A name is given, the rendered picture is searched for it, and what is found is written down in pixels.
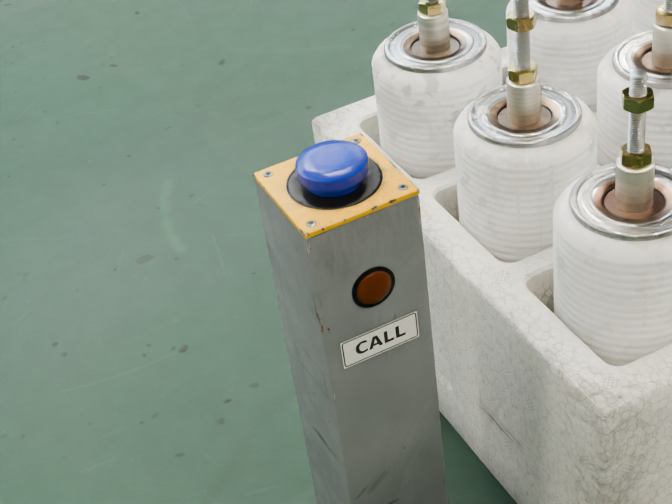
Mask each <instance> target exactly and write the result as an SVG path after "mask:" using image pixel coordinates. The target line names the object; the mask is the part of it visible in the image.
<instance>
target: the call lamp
mask: <svg viewBox="0 0 672 504"><path fill-rule="evenodd" d="M391 286H392V279H391V276H390V275H389V274H388V273H387V272H384V271H375V272H372V273H370V274H368V275H367V276H366V277H365V278H363V280H362V281H361V282H360V284H359V285H358V288H357V298H358V300H359V301H360V302H361V303H363V304H366V305H371V304H375V303H377V302H379V301H381V300H382V299H383V298H384V297H386V295H387V294H388V293H389V291H390V289H391Z"/></svg>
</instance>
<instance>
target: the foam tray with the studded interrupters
mask: <svg viewBox="0 0 672 504"><path fill-rule="evenodd" d="M375 96H376V95H374V96H371V97H369V98H366V99H363V100H361V101H358V102H355V103H352V104H350V105H347V106H344V107H342V108H339V109H336V110H333V111H331V112H328V113H325V114H323V115H320V116H317V117H316V118H315V119H314V120H312V127H313V134H314V141H315V144H317V143H320V142H323V141H329V140H343V139H345V138H348V137H351V136H353V135H356V134H359V133H362V134H363V135H364V136H365V137H366V138H367V139H368V140H369V141H370V142H371V143H372V144H373V145H374V146H375V147H376V148H377V149H378V150H379V151H380V152H381V153H382V154H384V155H385V156H386V157H387V158H388V159H389V160H390V161H391V162H392V163H393V164H394V165H395V166H396V167H397V168H398V169H399V170H400V171H401V172H402V173H403V174H404V175H405V176H406V177H407V178H408V179H409V180H410V181H412V182H413V183H414V184H415V185H416V186H417V187H418V188H419V189H420V194H418V195H419V200H420V210H421V221H422V232H423V242H424V253H425V264H426V274H427V285H428V296H429V306H430V317H431V327H432V338H433V349H434V359H435V370H436V381H437V391H438V402H439V411H440V412H441V413H442V414H443V415H444V417H445V418H446V419H447V420H448V421H449V423H450V424H451V425H452V426H453V427H454V429H455V430H456V431H457V432H458V433H459V435H460V436H461V437H462V438H463V439H464V441H465V442H466V443H467V444H468V445H469V447H470V448H471V449H472V450H473V451H474V453H475V454H476V455H477V456H478V457H479V459H480V460H481V461H482V462H483V463H484V465H485V466H486V467H487V468H488V469H489V471H490V472H491V473H492V474H493V475H494V477H495V478H496V479H497V480H498V481H499V483H500V484H501V485H502V486H503V487H504V489H505V490H506V491H507V492H508V493H509V495H510V496H511V497H512V498H513V499H514V501H515V502H516V503H517V504H672V344H670V345H668V346H665V347H663V348H661V349H659V350H657V351H655V352H653V353H651V354H648V355H646V356H644V357H642V358H640V359H638V360H636V361H634V362H631V363H629V364H627V365H624V366H612V365H609V364H606V363H605V362H604V361H603V360H602V359H601V358H599V357H598V356H597V355H596V354H595V353H594V352H593V351H592V350H591V349H590V348H589V347H588V346H587V345H586V344H585V343H584V342H583V341H582V340H581V339H580V338H579V337H578V336H577V335H575V334H574V333H573V332H572V331H571V330H570V329H569V328H568V327H567V326H566V325H565V324H564V323H563V322H562V321H561V320H560V319H559V318H558V317H557V316H556V315H555V314H554V274H553V273H554V268H553V265H554V263H553V247H551V248H548V249H546V250H544V251H541V252H539V253H537V254H534V255H532V256H530V257H527V258H525V259H523V260H520V261H517V262H513V263H505V262H501V261H499V260H497V259H496V258H495V257H494V256H493V255H492V254H491V253H490V252H489V251H488V250H487V249H486V248H485V247H484V246H483V245H482V244H481V243H480V242H478V241H477V240H476V239H475V238H474V237H473V236H472V235H471V234H470V233H469V232H468V231H467V230H466V229H465V228H464V227H463V226H462V225H461V224H460V223H459V209H458V194H457V193H458V192H457V178H456V167H455V168H452V169H450V170H447V171H445V172H442V173H440V174H437V175H435V176H432V177H429V178H426V179H416V178H412V177H411V176H410V175H409V174H408V173H407V172H405V171H404V170H403V169H402V168H401V167H400V166H399V165H398V164H397V163H396V162H395V161H394V160H393V159H392V158H391V157H390V156H389V155H388V154H387V153H386V152H385V151H384V150H383V149H382V148H381V140H380V132H379V124H378V114H377V107H376V97H375Z"/></svg>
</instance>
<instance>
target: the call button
mask: <svg viewBox="0 0 672 504"><path fill-rule="evenodd" d="M295 167H296V173H297V178H298V180H299V182H300V183H301V184H302V185H303V186H305V187H307V189H308V190H309V191H310V192H312V193H313V194H315V195H318V196H322V197H337V196H342V195H345V194H348V193H350V192H352V191H354V190H355V189H357V188H358V187H359V186H360V185H361V183H362V181H363V179H364V178H365V177H366V175H367V173H368V171H369V162H368V155H367V152H366V151H365V149H364V148H363V147H361V146H360V145H358V144H356V143H353V142H349V141H345V140H329V141H323V142H320V143H317V144H314V145H312V146H310V147H309V148H307V149H306V150H304V151H303V152H302V153H301V154H300V155H299V156H298V158H297V160H296V163H295Z"/></svg>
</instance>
